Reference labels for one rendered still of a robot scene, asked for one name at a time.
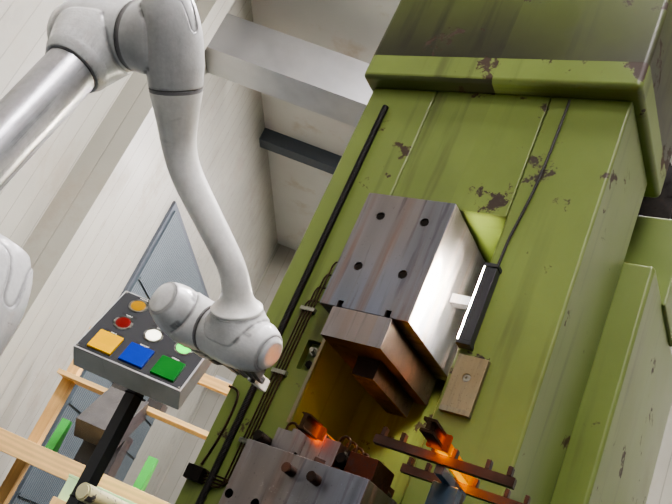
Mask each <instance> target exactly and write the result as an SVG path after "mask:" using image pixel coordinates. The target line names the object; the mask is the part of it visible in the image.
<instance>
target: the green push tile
mask: <svg viewBox="0 0 672 504"><path fill-rule="evenodd" d="M185 367H186V364H184V363H182V362H179V361H177V360H175V359H172V358H170V357H168V356H165V355H162V356H161V358H160V359H159V360H158V361H157V363H156V364H155V365H154V366H153V368H152V369H151V370H150V373H151V374H153V375H156V376H158V377H160V378H163V379H165V380H167V381H170V382H172V383H174V381H175V380H176V379H177V377H178V376H179V375H180V373H181V372H182V371H183V369H184V368H185Z"/></svg>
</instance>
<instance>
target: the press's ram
mask: <svg viewBox="0 0 672 504"><path fill-rule="evenodd" d="M484 263H485V261H484V259H483V257H482V255H481V253H480V251H479V249H478V247H477V245H476V243H475V241H474V239H473V237H472V235H471V233H470V230H469V228H468V226H467V224H466V222H465V220H464V218H463V216H462V214H461V212H460V210H459V208H458V206H457V204H454V203H447V202H439V201H431V200H423V199H416V198H408V197H400V196H392V195H385V194H377V193H369V195H368V197H367V199H366V201H365V203H364V206H363V208H362V210H361V212H360V214H359V217H358V219H357V221H356V223H355V225H354V228H353V230H352V232H351V234H350V236H349V239H348V241H347V243H346V245H345V247H344V249H343V252H342V254H341V256H340V258H339V260H338V263H337V265H336V267H335V269H334V271H333V274H332V276H331V278H330V280H329V282H328V285H327V287H326V289H325V291H324V293H323V295H322V298H321V300H320V304H321V305H322V306H323V307H324V308H325V310H326V311H327V312H328V313H329V314H330V311H331V309H332V307H333V306H336V307H340V308H345V309H350V310H354V311H359V312H363V313H368V314H372V315H377V316H382V317H386V318H391V319H393V320H394V322H395V323H396V324H397V326H398V327H399V328H400V330H401V331H402V333H403V334H404V335H405V337H406V338H407V339H408V341H409V342H410V343H411V345H412V346H413V347H414V349H415V350H416V352H417V353H418V354H419V356H420V357H421V358H422V360H423V361H424V362H425V364H426V365H427V366H428V368H429V369H430V371H431V372H432V373H433V375H434V376H435V377H436V379H440V380H444V381H446V379H447V377H448V374H449V371H450V369H451V366H452V363H453V361H454V358H455V355H456V353H457V350H458V346H457V344H456V343H455V340H456V338H457V337H458V334H459V332H460V329H461V326H462V324H463V321H464V318H465V316H466V313H467V310H468V308H469V305H470V302H471V300H472V297H473V295H474V292H475V289H476V287H477V284H478V281H479V279H480V276H481V273H482V271H483V268H485V267H484ZM457 339H458V338H457Z"/></svg>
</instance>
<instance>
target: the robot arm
mask: <svg viewBox="0 0 672 504"><path fill-rule="evenodd" d="M47 38H48V40H47V43H46V50H45V55H44V56H43V57H42V58H41V59H40V60H39V61H38V62H37V63H36V64H35V65H34V66H33V67H32V68H31V69H30V70H29V71H28V72H27V73H26V74H25V75H24V76H23V77H22V78H21V79H20V80H19V81H18V82H17V83H16V84H15V85H14V86H13V87H12V88H11V89H10V91H9V92H8V93H7V94H6V95H5V96H4V97H3V98H2V99H1V100H0V191H1V190H2V189H3V188H4V187H5V186H6V185H7V184H8V182H9V181H10V180H11V179H12V178H13V177H14V176H15V175H16V174H17V172H18V171H19V170H20V169H21V168H22V167H23V166H24V165H25V164H26V163H27V161H28V160H29V159H30V158H31V157H32V156H33V155H34V154H35V153H36V151H37V150H38V149H39V148H40V147H41V146H42V145H43V144H44V143H45V141H46V140H47V139H48V138H49V137H50V136H51V135H52V134H53V133H54V132H55V130H56V129H57V128H58V127H59V126H60V125H61V124H62V123H63V122H64V120H65V119H66V118H67V117H68V116H69V115H70V114H71V113H72V112H73V110H74V109H75V108H76V107H77V106H78V105H79V104H80V103H81V102H82V101H83V99H84V98H85V97H86V96H87V95H88V94H89V93H94V92H98V91H101V90H103V89H104V88H106V87H107V86H109V85H111V84H112V83H114V82H116V81H118V80H120V79H122V78H124V77H126V76H127V75H129V74H130V73H131V72H137V73H141V74H143V75H146V77H147V83H148V90H149V95H150V99H151V103H152V107H153V110H154V115H155V119H156V123H157V128H158V133H159V138H160V142H161V147H162V151H163V155H164V159H165V163H166V166H167V169H168V172H169V175H170V177H171V180H172V182H173V184H174V186H175V189H176V191H177V193H178V195H179V197H180V199H181V200H182V202H183V204H184V206H185V208H186V210H187V212H188V214H189V216H190V217H191V219H192V221H193V223H194V225H195V227H196V229H197V231H198V232H199V234H200V236H201V238H202V240H203V242H204V244H205V246H206V247H207V249H208V251H209V253H210V255H211V257H212V259H213V261H214V263H215V265H216V268H217V270H218V274H219V278H220V284H221V292H220V296H219V298H218V300H217V301H215V302H214V301H212V300H211V299H209V298H207V297H206V296H204V295H203V294H201V293H200V292H196V291H194V290H193V289H192V288H190V287H188V286H186V285H183V284H180V283H176V282H167V283H164V284H162V285H161V286H160V287H159V288H158V289H157V290H156V291H155V292H154V293H153V295H152V297H151V299H150V301H149V304H148V309H149V312H150V314H151V316H152V318H153V320H154V322H155V323H156V324H157V326H158V327H159V328H160V329H161V330H162V331H163V332H164V333H165V334H166V335H167V336H169V337H170V338H171V339H172V340H174V341H175V342H177V343H178V344H180V345H182V346H184V347H186V348H189V349H190V350H191V351H193V352H194V353H196V354H197V355H198V356H199V357H200V358H204V359H208V360H209V361H211V362H212V363H213V364H215V365H224V366H225V367H226V368H228V369H229V370H231V371H232V372H234V373H235V374H236V375H242V376H243V377H244V378H247V380H248V381H250V382H251V383H252V384H253V385H254V386H255V387H257V388H258V389H259V390H260V391H263V392H266V390H267V388H268V385H269V383H270V380H269V379H268V378H266V377H265V376H264V372H265V371H264V370H265V369H267V368H270V367H271V366H273V365H274V364H275V363H276V362H277V361H278V359H279V357H280V355H281V353H282V349H283V340H282V337H281V335H280V333H279V331H278V330H277V328H276V327H275V326H274V325H273V324H271V323H270V320H269V319H268V317H267V316H266V314H265V312H264V309H263V304H262V303H261V302H260V301H258V300H257V299H255V297H254V295H253V292H252V287H251V282H250V278H249V273H248V270H247V267H246V264H245V261H244V258H243V256H242V254H241V251H240V249H239V247H238V245H237V243H236V240H235V238H234V236H233V234H232V232H231V230H230V228H229V226H228V224H227V222H226V220H225V218H224V215H223V213H222V211H221V209H220V207H219V205H218V203H217V201H216V199H215V197H214V195H213V193H212V191H211V188H210V186H209V184H208V182H207V180H206V178H205V175H204V173H203V170H202V168H201V165H200V161H199V157H198V152H197V130H198V122H199V114H200V107H201V102H202V96H203V82H204V70H205V53H204V39H203V31H202V26H201V21H200V17H199V13H198V10H197V7H196V4H195V2H194V0H67V1H65V2H63V3H62V4H60V5H59V6H58V7H56V8H55V9H54V10H53V12H52V13H51V15H50V17H49V19H48V23H47ZM32 281H33V270H32V268H31V262H30V257H29V255H28V254H27V253H26V252H25V251H24V250H23V249H22V248H21V247H19V246H18V245H17V244H15V243H14V242H13V241H11V240H10V239H8V238H7V237H5V236H3V235H2V234H0V357H1V355H2V354H3V352H4V351H5V349H6V347H7V345H8V344H9V342H10V340H11V338H12V337H13V335H14V333H15V331H16V329H17V327H18V325H19V323H20V321H21V319H22V317H23V315H24V313H25V310H26V307H27V305H28V301H29V297H30V293H31V288H32Z"/></svg>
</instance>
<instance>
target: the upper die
mask: <svg viewBox="0 0 672 504"><path fill-rule="evenodd" d="M321 335H322V337H323V338H324V339H325V340H326V341H327V342H328V343H329V344H330V345H331V346H332V348H333V349H334V350H335V351H336V352H337V353H338V354H339V355H340V356H341V357H342V359H343V360H344V361H345V362H346V363H347V364H348V365H349V366H350V367H351V368H352V369H353V368H354V366H355V363H356V361H357V359H358V356H362V357H366V358H370V359H374V360H378V361H381V362H382V363H383V365H384V366H385V367H386V368H387V370H388V371H389V372H390V373H391V374H392V376H393V377H394V378H395V379H396V380H397V382H398V383H399V384H400V385H401V386H402V388H403V389H404V390H405V391H406V392H407V394H408V395H409V396H410V397H411V398H412V400H413V401H414V402H413V403H417V404H420V405H424V406H427V404H428V401H429V399H430V396H431V394H432V391H433V388H434V386H435V383H436V380H437V379H436V377H435V376H434V375H433V373H432V372H431V371H430V369H429V368H428V366H427V365H426V364H425V362H424V361H423V360H422V358H421V357H420V356H419V354H418V353H417V352H416V350H415V349H414V347H413V346H412V345H411V343H410V342H409V341H408V339H407V338H406V337H405V335H404V334H403V333H402V331H401V330H400V328H399V327H398V326H397V324H396V323H395V322H394V320H393V319H391V318H386V317H382V316H377V315H372V314H368V313H363V312H359V311H354V310H350V309H345V308H340V307H336V306H333V307H332V309H331V311H330V314H329V316H328V318H327V320H326V323H325V325H324V327H323V329H322V332H321Z"/></svg>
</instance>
